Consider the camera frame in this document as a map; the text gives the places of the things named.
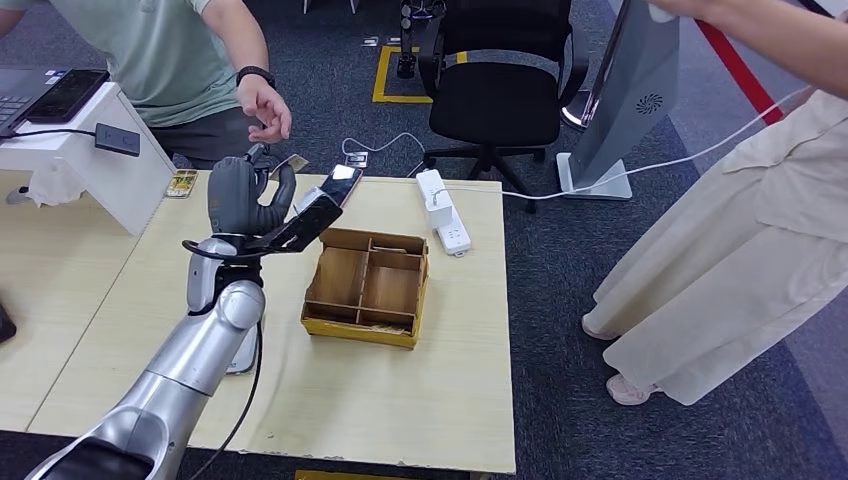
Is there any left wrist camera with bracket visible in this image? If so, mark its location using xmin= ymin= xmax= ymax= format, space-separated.
xmin=241 ymin=185 xmax=346 ymax=255

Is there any person's hand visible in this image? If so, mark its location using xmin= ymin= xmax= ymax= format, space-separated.
xmin=645 ymin=0 xmax=713 ymax=21

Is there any black flat object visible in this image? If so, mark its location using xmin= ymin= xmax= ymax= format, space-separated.
xmin=0 ymin=301 xmax=19 ymax=347

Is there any thin black cable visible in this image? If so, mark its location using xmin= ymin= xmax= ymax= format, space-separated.
xmin=0 ymin=127 xmax=99 ymax=142

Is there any red floor tape line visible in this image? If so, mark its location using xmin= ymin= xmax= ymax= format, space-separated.
xmin=694 ymin=18 xmax=786 ymax=126

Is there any black office chair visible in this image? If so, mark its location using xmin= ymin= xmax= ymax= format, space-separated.
xmin=418 ymin=0 xmax=592 ymax=215

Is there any long white cable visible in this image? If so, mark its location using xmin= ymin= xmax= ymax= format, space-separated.
xmin=433 ymin=84 xmax=813 ymax=200

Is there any wooden compartment box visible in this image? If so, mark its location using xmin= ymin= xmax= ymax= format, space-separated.
xmin=299 ymin=227 xmax=431 ymax=351

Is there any yellow floor tape square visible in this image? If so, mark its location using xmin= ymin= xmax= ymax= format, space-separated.
xmin=294 ymin=469 xmax=425 ymax=480
xmin=372 ymin=43 xmax=470 ymax=105

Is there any grey standing kiosk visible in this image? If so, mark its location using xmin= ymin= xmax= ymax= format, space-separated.
xmin=556 ymin=0 xmax=687 ymax=201

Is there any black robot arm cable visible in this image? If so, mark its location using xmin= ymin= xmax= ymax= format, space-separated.
xmin=180 ymin=238 xmax=266 ymax=480

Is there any dark laptop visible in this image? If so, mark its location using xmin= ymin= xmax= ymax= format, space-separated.
xmin=0 ymin=66 xmax=71 ymax=140

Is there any white plug adapter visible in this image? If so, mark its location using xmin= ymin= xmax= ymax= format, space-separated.
xmin=425 ymin=187 xmax=456 ymax=231

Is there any white power strip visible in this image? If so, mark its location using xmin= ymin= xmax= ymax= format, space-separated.
xmin=415 ymin=168 xmax=473 ymax=258

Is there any black robot mechanism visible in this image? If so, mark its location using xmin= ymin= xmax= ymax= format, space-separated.
xmin=396 ymin=0 xmax=448 ymax=79

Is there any crumpled white tissue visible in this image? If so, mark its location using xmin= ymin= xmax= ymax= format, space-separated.
xmin=26 ymin=162 xmax=89 ymax=208

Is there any white floor cable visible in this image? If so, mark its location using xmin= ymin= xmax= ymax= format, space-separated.
xmin=341 ymin=130 xmax=429 ymax=177

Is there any smartphone with pink edge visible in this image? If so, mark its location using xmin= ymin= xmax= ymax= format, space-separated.
xmin=327 ymin=164 xmax=366 ymax=208

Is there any yellow green card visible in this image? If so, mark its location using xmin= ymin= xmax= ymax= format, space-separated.
xmin=164 ymin=169 xmax=199 ymax=199

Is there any white desk stand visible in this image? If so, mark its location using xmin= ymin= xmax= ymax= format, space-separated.
xmin=0 ymin=80 xmax=177 ymax=238

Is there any black phone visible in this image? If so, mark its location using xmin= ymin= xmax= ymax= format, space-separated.
xmin=23 ymin=68 xmax=111 ymax=125

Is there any black USB hub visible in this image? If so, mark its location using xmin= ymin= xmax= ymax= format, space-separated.
xmin=94 ymin=122 xmax=142 ymax=158

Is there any black wristwatch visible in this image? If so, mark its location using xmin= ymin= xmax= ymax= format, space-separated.
xmin=235 ymin=64 xmax=278 ymax=91

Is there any grey card reader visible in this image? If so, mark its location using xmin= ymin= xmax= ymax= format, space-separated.
xmin=225 ymin=317 xmax=261 ymax=377

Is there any person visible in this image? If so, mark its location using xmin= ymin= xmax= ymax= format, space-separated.
xmin=0 ymin=0 xmax=293 ymax=170
xmin=581 ymin=0 xmax=848 ymax=407

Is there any person's left hand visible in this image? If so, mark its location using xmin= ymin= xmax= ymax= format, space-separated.
xmin=236 ymin=74 xmax=293 ymax=145

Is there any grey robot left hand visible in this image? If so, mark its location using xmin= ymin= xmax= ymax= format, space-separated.
xmin=207 ymin=142 xmax=298 ymax=238

